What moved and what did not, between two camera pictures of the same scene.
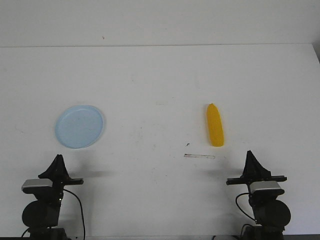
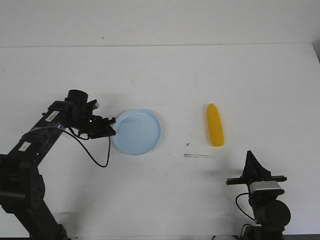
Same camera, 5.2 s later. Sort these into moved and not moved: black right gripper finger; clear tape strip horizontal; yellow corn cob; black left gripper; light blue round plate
Moved: light blue round plate; black left gripper
Not moved: clear tape strip horizontal; yellow corn cob; black right gripper finger
